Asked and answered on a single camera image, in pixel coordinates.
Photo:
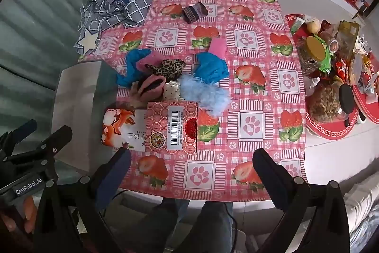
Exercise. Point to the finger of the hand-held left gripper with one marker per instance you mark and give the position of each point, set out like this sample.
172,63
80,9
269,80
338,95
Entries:
56,139
20,128

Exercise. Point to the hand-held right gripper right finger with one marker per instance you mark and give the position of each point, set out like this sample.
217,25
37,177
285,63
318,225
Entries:
274,182

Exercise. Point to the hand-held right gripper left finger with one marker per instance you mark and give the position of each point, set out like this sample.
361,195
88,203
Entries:
114,182

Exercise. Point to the light blue fluffy sock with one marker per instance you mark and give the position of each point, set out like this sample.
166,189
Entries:
207,94

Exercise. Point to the person's left hand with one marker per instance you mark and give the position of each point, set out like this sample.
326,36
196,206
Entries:
20,216

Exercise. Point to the red patterned cardboard box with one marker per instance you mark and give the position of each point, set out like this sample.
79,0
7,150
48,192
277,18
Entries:
165,128

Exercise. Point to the red patterned round mat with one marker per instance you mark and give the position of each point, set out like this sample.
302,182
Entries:
328,130

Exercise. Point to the person's legs in jeans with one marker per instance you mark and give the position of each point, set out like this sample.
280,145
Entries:
189,229

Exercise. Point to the pink and black sock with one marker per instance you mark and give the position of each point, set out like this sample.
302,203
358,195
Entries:
151,86

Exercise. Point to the blue cloth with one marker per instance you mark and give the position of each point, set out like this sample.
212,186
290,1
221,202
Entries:
133,67
211,65

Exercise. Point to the small white bottle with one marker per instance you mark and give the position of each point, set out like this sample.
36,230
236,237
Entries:
314,83

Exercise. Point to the white polka dot sock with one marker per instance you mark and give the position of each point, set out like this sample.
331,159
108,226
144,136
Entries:
171,91

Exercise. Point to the pink strawberry print tablecloth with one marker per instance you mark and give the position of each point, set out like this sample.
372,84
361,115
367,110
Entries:
251,69

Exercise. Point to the pink knit cloth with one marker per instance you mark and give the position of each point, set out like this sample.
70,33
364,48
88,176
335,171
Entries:
149,59

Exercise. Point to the jar with yellow lid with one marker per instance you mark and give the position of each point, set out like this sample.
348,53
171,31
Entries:
314,56

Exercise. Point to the green plastic bag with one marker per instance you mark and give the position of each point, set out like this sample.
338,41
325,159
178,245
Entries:
325,59

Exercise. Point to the grey checked star cloth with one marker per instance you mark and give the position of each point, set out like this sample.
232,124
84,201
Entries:
118,7

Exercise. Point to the pink folded cloth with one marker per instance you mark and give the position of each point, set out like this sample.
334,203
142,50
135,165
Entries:
217,46

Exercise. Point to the small glass jar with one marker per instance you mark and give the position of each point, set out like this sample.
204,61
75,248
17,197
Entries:
330,42

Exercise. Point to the yellow round fruit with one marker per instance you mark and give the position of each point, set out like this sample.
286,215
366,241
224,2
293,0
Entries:
313,25

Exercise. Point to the yellow-brown snack packet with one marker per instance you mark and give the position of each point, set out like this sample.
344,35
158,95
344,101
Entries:
346,32

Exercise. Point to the dark striped knit sock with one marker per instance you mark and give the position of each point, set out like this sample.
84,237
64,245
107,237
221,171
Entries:
194,12

